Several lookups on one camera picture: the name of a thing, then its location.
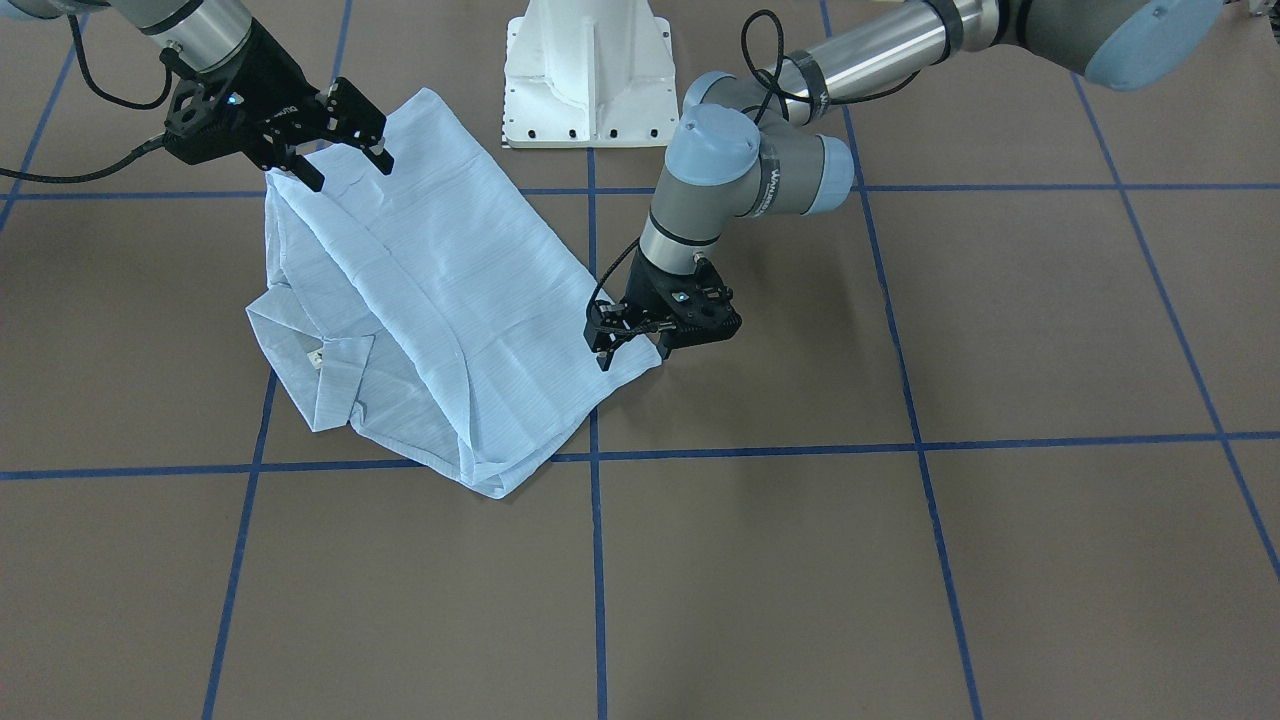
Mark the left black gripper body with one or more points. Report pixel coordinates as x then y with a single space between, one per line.
652 294

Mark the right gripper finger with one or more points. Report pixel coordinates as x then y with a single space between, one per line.
302 169
380 157

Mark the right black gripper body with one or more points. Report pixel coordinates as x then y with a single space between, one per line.
278 105

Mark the light blue button shirt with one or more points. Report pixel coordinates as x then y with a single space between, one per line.
431 310

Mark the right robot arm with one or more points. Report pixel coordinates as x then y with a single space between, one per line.
204 33

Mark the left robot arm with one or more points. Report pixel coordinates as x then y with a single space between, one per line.
741 149

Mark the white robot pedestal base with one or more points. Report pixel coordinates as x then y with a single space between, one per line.
589 75

